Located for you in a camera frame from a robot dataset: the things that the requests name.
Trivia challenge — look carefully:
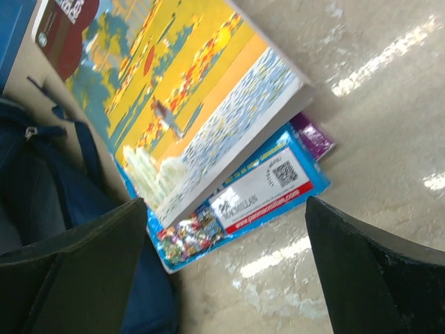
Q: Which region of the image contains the navy blue student backpack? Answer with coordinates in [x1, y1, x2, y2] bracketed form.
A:
[1, 99, 179, 333]

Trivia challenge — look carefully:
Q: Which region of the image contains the purple treehouse storey book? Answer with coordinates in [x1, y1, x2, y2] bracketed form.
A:
[289, 112, 335, 161]

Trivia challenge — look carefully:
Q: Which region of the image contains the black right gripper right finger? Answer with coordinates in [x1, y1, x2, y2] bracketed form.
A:
[305, 196, 444, 333]

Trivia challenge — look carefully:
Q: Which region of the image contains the colourful children's book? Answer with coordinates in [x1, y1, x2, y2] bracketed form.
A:
[32, 0, 314, 227]

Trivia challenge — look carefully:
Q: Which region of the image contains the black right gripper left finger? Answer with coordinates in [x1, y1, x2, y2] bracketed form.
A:
[1, 199, 147, 333]

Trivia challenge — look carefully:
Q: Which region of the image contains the blue children's book underneath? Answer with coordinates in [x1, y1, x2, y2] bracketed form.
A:
[114, 121, 332, 275]

